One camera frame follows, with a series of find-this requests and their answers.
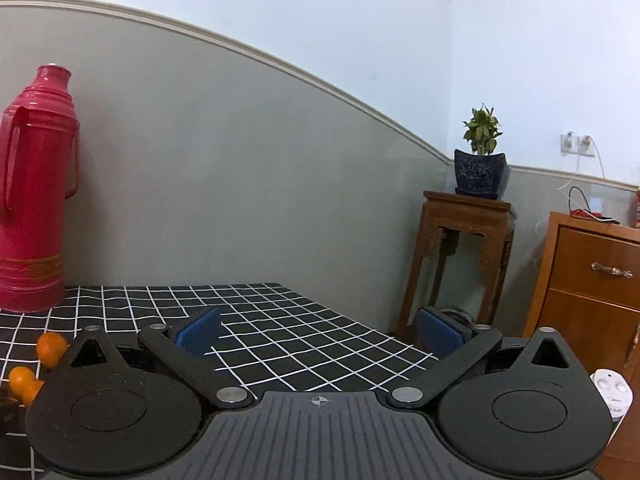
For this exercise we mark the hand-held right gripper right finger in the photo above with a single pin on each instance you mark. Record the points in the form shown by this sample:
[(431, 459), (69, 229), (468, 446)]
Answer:
[(440, 335)]

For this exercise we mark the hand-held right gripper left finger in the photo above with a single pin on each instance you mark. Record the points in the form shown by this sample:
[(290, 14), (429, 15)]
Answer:
[(200, 332)]

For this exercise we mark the black white checked tablecloth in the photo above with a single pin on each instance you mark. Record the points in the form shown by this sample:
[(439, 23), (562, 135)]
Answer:
[(300, 330)]

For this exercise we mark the carved wooden plant stand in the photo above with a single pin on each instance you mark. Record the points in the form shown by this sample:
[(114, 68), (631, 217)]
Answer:
[(465, 220)]

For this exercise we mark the brown wooden cabinet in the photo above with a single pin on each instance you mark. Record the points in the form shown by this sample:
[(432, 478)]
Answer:
[(585, 300)]

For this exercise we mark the orange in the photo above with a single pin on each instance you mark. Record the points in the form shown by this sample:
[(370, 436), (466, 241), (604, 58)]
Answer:
[(20, 379), (51, 347), (35, 392)]

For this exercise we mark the dark blue flower pot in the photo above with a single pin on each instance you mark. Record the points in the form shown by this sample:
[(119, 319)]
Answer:
[(480, 175)]

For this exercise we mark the white plastic device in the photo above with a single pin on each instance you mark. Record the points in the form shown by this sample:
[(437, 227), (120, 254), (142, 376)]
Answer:
[(614, 392)]

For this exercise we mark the flat dark device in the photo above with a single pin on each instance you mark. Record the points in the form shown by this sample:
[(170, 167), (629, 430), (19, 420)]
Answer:
[(607, 219)]

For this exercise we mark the dark brown fruit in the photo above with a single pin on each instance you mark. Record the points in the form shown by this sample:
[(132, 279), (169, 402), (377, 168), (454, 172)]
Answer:
[(9, 405)]

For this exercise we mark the red metal thermos flask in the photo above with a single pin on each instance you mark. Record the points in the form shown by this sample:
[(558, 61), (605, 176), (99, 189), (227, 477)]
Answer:
[(35, 200)]

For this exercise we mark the green potted plant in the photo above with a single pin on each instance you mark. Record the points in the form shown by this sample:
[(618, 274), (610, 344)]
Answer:
[(482, 127)]

